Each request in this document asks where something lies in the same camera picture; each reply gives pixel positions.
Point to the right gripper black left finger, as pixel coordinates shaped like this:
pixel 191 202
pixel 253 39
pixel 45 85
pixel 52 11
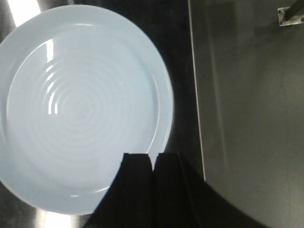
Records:
pixel 128 201

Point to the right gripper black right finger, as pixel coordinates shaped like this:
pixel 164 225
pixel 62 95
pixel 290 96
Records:
pixel 184 200

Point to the light blue plate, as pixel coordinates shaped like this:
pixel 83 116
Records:
pixel 80 86

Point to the metal table leg bracket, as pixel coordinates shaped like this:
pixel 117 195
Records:
pixel 291 15

